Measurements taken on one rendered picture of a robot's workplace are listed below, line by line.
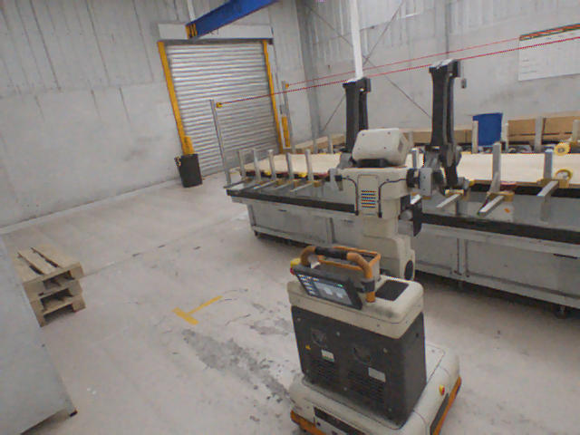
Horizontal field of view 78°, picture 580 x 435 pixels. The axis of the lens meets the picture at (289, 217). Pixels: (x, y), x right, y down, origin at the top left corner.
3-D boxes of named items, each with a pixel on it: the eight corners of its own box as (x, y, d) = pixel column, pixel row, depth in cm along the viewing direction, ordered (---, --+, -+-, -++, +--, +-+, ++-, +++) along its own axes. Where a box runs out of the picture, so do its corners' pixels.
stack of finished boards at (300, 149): (354, 138, 1120) (354, 132, 1114) (303, 154, 963) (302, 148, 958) (334, 139, 1173) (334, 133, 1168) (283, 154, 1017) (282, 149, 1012)
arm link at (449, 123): (430, 64, 155) (457, 60, 148) (435, 63, 159) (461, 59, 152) (433, 163, 169) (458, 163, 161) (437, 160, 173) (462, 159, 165)
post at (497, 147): (497, 223, 218) (499, 143, 203) (490, 222, 220) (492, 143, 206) (499, 221, 220) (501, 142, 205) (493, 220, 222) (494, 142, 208)
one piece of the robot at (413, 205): (412, 240, 164) (410, 194, 158) (359, 233, 182) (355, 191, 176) (426, 227, 175) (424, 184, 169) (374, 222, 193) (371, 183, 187)
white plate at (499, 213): (512, 222, 211) (513, 206, 208) (466, 217, 229) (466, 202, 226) (512, 222, 211) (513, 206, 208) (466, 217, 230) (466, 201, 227)
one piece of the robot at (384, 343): (406, 452, 145) (393, 265, 119) (301, 396, 180) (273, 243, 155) (436, 396, 168) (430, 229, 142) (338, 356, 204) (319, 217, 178)
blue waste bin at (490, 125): (497, 152, 693) (498, 114, 671) (467, 153, 735) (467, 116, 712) (507, 147, 730) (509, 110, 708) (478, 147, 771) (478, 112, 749)
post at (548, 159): (546, 236, 201) (552, 149, 186) (538, 235, 204) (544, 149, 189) (547, 234, 203) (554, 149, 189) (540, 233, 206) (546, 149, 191)
